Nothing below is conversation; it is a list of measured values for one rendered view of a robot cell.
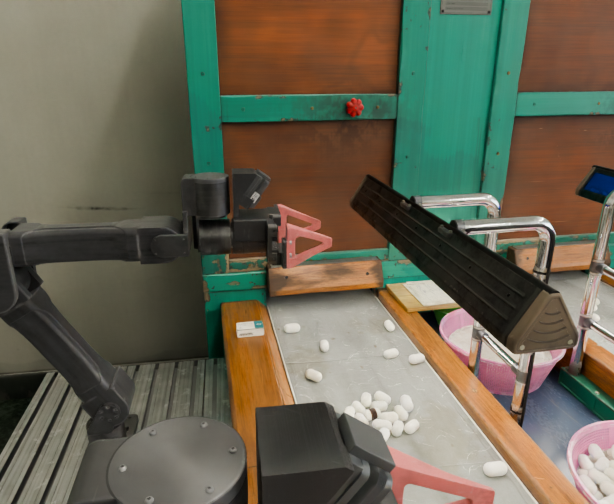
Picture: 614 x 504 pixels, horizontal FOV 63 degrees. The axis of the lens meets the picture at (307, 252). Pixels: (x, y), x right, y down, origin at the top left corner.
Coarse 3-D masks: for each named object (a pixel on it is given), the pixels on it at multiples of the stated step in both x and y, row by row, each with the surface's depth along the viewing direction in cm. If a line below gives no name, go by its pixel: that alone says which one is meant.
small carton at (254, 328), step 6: (240, 324) 113; (246, 324) 113; (252, 324) 113; (258, 324) 113; (240, 330) 111; (246, 330) 111; (252, 330) 112; (258, 330) 112; (240, 336) 112; (246, 336) 112
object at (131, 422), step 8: (128, 416) 100; (136, 416) 100; (88, 424) 88; (120, 424) 88; (128, 424) 97; (136, 424) 98; (112, 432) 86; (120, 432) 88; (128, 432) 95; (88, 440) 88
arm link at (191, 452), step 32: (192, 416) 24; (96, 448) 22; (128, 448) 22; (160, 448) 22; (192, 448) 22; (224, 448) 22; (96, 480) 20; (128, 480) 20; (160, 480) 20; (192, 480) 20; (224, 480) 20
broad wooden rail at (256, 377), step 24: (240, 312) 123; (264, 312) 126; (264, 336) 112; (240, 360) 103; (264, 360) 103; (240, 384) 95; (264, 384) 95; (288, 384) 99; (240, 408) 89; (240, 432) 83
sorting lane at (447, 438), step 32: (288, 320) 125; (320, 320) 125; (352, 320) 125; (384, 320) 125; (288, 352) 111; (320, 352) 111; (352, 352) 111; (416, 352) 111; (320, 384) 100; (352, 384) 100; (384, 384) 100; (416, 384) 100; (416, 416) 90; (448, 416) 90; (416, 448) 83; (448, 448) 83; (480, 448) 83; (480, 480) 76; (512, 480) 76
